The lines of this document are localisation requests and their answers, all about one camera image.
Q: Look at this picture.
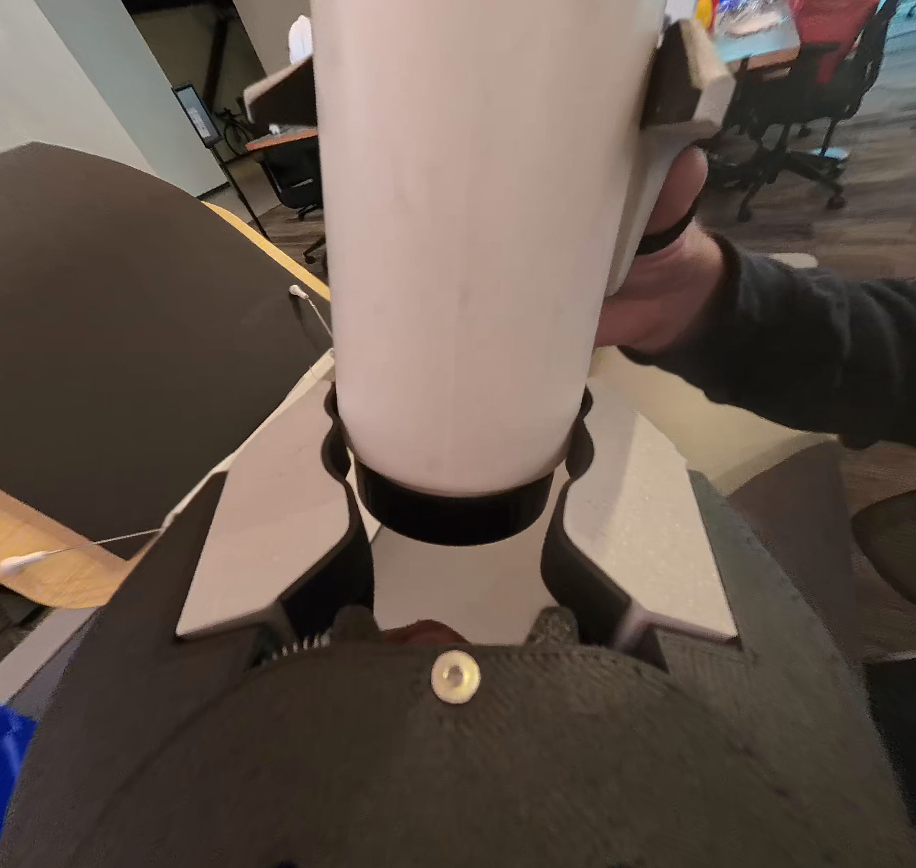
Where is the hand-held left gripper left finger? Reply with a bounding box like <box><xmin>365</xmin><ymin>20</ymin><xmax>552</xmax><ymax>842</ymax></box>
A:
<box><xmin>174</xmin><ymin>382</ymin><xmax>375</xmax><ymax>641</ymax></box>

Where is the black wall sign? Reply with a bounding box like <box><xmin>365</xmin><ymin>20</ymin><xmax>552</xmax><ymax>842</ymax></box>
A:
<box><xmin>171</xmin><ymin>83</ymin><xmax>224</xmax><ymax>152</ymax></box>

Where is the blue plastic bin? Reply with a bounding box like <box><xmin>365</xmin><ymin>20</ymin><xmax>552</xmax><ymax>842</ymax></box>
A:
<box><xmin>0</xmin><ymin>703</ymin><xmax>38</xmax><ymax>829</ymax></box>

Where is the person's right forearm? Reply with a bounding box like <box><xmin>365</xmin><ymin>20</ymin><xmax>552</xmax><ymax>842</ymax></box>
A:
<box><xmin>622</xmin><ymin>230</ymin><xmax>916</xmax><ymax>450</ymax></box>

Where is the person's right hand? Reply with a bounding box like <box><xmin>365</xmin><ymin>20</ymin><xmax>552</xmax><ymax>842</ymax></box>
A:
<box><xmin>593</xmin><ymin>143</ymin><xmax>727</xmax><ymax>355</ymax></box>

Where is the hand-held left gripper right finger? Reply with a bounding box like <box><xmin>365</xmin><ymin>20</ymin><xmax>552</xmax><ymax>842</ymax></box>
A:
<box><xmin>540</xmin><ymin>382</ymin><xmax>741</xmax><ymax>651</ymax></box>

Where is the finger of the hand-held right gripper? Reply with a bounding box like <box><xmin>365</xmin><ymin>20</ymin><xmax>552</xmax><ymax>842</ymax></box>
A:
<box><xmin>602</xmin><ymin>17</ymin><xmax>738</xmax><ymax>297</ymax></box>
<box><xmin>241</xmin><ymin>56</ymin><xmax>322</xmax><ymax>131</ymax></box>

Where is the white bottle with black cap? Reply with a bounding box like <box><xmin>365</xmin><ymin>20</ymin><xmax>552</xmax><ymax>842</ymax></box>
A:
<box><xmin>304</xmin><ymin>0</ymin><xmax>678</xmax><ymax>548</ymax></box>

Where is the red office chair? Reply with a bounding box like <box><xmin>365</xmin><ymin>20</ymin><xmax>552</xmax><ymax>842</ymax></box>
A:
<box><xmin>736</xmin><ymin>0</ymin><xmax>884</xmax><ymax>221</ymax></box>

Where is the black office chair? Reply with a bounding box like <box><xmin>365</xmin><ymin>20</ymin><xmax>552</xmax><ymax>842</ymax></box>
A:
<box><xmin>851</xmin><ymin>488</ymin><xmax>916</xmax><ymax>607</ymax></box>
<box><xmin>264</xmin><ymin>137</ymin><xmax>329</xmax><ymax>264</ymax></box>

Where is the long wooden table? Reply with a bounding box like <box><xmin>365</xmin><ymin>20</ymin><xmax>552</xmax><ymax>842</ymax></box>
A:
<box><xmin>708</xmin><ymin>0</ymin><xmax>804</xmax><ymax>76</ymax></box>

